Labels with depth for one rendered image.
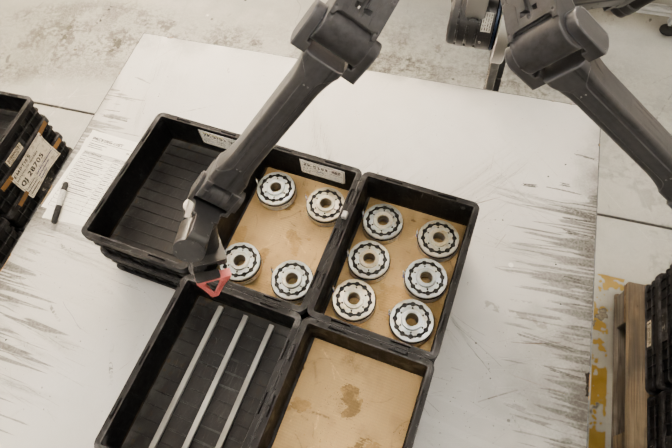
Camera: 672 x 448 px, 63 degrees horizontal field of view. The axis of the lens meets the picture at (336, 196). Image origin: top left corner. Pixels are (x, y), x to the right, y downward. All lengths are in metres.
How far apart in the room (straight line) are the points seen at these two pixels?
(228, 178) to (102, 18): 2.61
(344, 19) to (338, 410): 0.85
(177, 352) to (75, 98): 1.98
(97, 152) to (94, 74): 1.33
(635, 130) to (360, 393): 0.79
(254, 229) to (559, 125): 1.00
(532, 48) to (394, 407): 0.83
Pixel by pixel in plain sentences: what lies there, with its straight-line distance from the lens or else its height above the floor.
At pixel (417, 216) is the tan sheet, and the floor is 0.83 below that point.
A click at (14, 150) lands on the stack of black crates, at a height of 0.52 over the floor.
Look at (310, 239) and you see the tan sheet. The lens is 1.42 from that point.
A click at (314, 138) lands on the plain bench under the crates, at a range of 1.74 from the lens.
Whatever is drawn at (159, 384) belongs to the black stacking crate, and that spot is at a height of 0.83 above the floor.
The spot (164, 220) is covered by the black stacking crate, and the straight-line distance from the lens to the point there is 1.53.
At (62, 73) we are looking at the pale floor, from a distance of 3.29.
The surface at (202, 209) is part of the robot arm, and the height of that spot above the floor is 1.26.
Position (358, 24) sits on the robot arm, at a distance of 0.77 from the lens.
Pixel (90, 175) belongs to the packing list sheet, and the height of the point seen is 0.70.
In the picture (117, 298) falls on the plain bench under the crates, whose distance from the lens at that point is 1.63.
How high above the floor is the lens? 2.10
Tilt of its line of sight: 60 degrees down
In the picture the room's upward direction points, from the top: 6 degrees counter-clockwise
